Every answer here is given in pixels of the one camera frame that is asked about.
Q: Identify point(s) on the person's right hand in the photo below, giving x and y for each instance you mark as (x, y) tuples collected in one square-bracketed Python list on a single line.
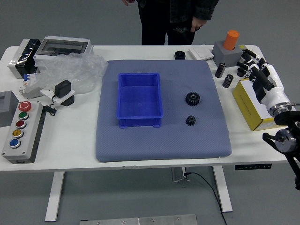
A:
[(124, 2)]

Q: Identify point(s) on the person's left hand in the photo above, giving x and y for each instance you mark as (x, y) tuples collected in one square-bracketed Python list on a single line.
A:
[(198, 23)]

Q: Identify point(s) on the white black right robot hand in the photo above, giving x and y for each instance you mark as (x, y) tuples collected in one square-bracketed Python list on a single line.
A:
[(273, 92)]

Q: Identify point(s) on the big black gear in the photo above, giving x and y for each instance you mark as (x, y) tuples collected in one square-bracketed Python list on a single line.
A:
[(189, 100)]

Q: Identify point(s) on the small black gear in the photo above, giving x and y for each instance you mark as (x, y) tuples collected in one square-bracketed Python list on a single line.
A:
[(191, 121)]

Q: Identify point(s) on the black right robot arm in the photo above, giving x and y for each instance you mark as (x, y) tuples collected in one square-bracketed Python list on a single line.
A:
[(287, 138)]

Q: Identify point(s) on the yellow white cardboard box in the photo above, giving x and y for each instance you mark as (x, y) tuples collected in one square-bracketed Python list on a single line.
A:
[(245, 102)]

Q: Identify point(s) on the grey distribution box clear cover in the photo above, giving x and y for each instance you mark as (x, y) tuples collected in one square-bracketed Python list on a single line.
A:
[(63, 47)]

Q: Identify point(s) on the under-table power box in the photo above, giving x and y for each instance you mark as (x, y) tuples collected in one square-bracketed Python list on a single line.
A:
[(178, 174)]

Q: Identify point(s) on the plain grey box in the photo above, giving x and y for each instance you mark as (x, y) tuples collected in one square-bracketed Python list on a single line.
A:
[(7, 110)]

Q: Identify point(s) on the grey push-button control box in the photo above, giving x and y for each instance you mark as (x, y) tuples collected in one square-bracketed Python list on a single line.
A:
[(21, 140)]

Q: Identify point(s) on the orange cylinder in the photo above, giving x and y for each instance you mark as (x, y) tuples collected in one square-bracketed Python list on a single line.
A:
[(230, 39)]

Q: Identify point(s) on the person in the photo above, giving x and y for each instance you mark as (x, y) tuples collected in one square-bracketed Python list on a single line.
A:
[(159, 25)]

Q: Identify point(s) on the grey block holder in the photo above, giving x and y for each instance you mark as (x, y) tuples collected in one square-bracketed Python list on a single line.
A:
[(225, 56)]

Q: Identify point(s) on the dark brown cylindrical capacitor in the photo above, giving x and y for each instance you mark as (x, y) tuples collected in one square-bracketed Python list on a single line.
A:
[(227, 81), (220, 70)]

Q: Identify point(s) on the black table control panel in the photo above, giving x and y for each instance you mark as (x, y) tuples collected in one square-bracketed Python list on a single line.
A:
[(253, 167)]

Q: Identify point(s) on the clear plastic bag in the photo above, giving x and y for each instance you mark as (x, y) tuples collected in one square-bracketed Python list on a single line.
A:
[(75, 70)]

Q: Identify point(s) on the blue plastic bin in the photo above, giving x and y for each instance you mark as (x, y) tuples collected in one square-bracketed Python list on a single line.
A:
[(139, 100)]

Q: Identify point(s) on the black power adapter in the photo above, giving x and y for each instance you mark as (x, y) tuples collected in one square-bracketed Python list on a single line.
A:
[(62, 88)]

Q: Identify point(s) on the white table leg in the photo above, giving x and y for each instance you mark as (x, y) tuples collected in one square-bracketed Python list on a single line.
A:
[(55, 197), (222, 189)]

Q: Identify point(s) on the white flat plate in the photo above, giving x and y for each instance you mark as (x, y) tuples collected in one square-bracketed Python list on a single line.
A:
[(48, 92)]

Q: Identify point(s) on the blue-grey padded mat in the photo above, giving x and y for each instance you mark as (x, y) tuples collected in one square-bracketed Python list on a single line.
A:
[(164, 143)]

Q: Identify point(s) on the white circuit breaker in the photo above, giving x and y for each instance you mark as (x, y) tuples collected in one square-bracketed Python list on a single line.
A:
[(29, 87)]

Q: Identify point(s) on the silver metal plate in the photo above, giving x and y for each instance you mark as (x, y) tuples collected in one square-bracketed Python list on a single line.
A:
[(140, 220)]

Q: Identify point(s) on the white wall switch panel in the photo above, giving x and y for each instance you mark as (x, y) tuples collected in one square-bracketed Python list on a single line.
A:
[(201, 53)]

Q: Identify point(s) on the white red-button switch box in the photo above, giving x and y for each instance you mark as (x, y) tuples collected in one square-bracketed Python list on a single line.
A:
[(242, 47)]

